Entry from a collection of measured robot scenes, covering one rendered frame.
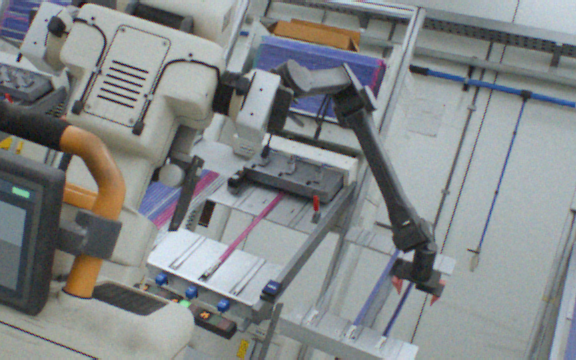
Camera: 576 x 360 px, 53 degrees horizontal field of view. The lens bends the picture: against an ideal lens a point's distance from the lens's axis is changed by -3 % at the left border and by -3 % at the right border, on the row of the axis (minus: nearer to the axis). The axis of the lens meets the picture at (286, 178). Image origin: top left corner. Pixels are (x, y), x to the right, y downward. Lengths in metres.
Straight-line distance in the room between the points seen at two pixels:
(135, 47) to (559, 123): 2.91
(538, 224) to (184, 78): 2.76
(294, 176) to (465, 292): 1.69
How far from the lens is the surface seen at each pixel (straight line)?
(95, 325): 0.70
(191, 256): 1.86
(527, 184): 3.56
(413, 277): 1.61
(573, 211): 2.08
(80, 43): 1.11
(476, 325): 3.51
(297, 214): 2.00
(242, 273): 1.79
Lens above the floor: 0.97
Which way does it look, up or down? 4 degrees up
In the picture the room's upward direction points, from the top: 19 degrees clockwise
